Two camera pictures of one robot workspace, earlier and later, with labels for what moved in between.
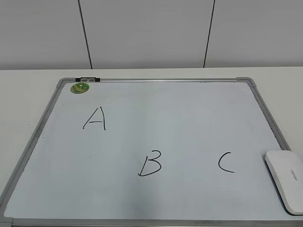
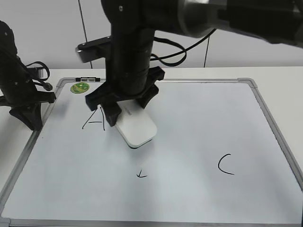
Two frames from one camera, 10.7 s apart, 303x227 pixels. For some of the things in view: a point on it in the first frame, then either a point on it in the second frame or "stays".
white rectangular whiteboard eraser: [286, 168] to [135, 126]
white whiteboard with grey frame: [187, 152] stays
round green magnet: [79, 88] stays
